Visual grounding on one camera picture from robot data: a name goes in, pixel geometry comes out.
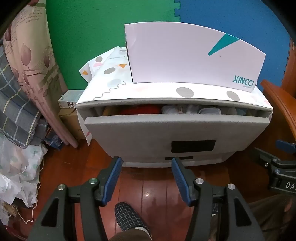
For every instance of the grey wooden drawer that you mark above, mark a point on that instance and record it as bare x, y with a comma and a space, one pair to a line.
138, 134

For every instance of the blue knit sock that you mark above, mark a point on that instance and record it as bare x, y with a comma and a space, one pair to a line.
240, 112

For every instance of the person's left leg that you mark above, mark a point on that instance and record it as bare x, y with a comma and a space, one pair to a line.
127, 236

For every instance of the red cloth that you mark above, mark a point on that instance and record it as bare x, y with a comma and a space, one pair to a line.
143, 110

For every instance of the brown cardboard box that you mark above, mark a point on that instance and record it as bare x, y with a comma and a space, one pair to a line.
69, 120

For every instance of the person's leg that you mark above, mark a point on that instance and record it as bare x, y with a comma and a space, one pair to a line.
272, 213
127, 236

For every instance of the white plastic bag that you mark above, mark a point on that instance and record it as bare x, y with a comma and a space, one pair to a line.
18, 166

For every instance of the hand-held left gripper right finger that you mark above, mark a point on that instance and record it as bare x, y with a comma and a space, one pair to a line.
180, 178

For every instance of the grey plaid cloth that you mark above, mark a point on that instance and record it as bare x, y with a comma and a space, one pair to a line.
13, 104

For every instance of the small patterned box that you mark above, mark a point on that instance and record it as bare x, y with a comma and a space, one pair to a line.
69, 98

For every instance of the person's right leg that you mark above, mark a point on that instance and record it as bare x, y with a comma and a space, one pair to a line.
272, 213

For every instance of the white patterned cover sheet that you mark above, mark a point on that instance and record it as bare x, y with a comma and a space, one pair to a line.
115, 81

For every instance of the grey low drawer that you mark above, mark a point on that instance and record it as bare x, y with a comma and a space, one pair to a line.
143, 162

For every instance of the plaid slipper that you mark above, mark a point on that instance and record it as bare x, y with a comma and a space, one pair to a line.
129, 215
215, 208

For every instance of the white box with teal triangle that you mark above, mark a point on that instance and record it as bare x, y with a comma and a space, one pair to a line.
173, 53

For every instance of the blue foam mat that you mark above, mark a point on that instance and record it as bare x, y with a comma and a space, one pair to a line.
231, 18

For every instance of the orange wooden furniture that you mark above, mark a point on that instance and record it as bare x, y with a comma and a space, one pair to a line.
277, 104

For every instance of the green foam mat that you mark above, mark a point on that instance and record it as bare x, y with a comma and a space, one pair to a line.
92, 34

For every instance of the white sock bundle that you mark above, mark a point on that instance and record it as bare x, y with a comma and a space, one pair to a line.
178, 109

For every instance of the blue packet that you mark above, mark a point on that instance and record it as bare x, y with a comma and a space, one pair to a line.
54, 140

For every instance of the yellow cloth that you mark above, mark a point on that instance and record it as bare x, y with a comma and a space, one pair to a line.
109, 111

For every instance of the grey drawer cabinet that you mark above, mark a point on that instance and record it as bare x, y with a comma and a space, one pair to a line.
138, 102

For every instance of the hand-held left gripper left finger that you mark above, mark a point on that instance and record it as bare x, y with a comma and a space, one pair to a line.
113, 176

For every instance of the pink floral mattress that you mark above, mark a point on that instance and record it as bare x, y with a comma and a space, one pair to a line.
30, 58

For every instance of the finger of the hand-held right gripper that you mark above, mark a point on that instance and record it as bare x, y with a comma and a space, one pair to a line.
286, 146
263, 156

